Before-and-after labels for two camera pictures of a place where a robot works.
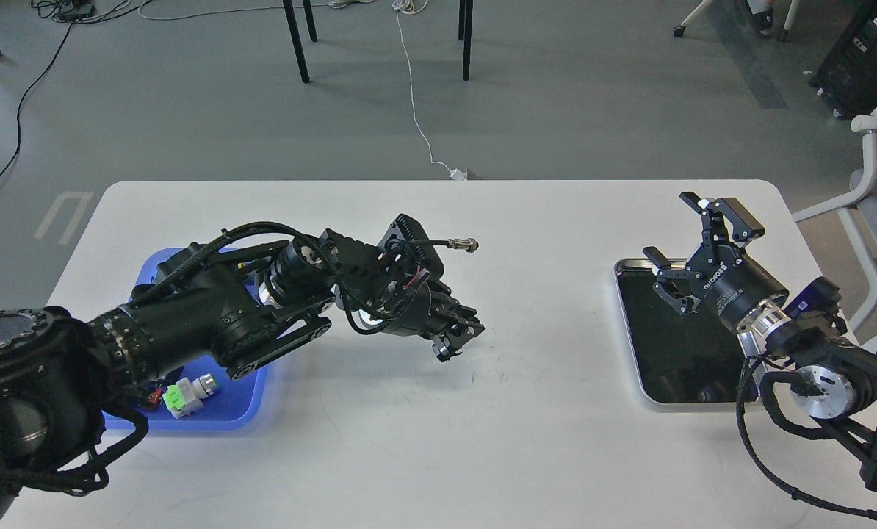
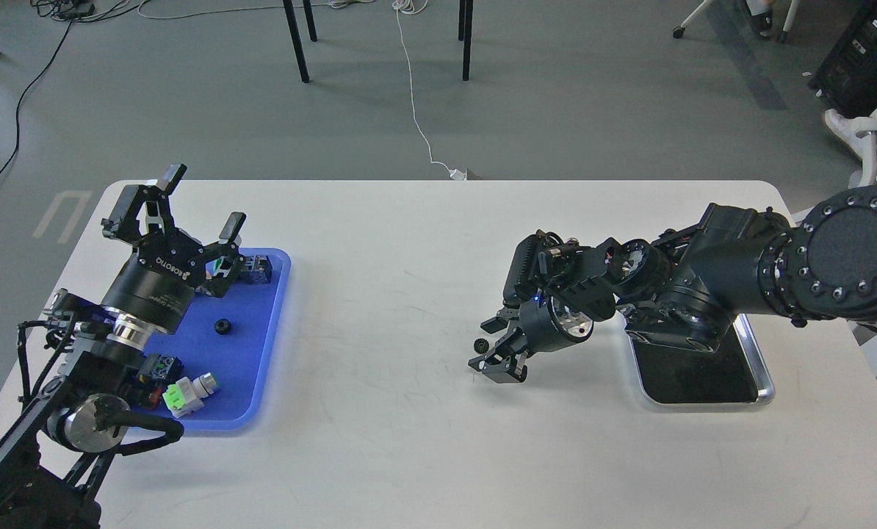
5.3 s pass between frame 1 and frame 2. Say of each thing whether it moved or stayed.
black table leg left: stayed
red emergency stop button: stayed
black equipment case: stayed
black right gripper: moved
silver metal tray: stayed
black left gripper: moved
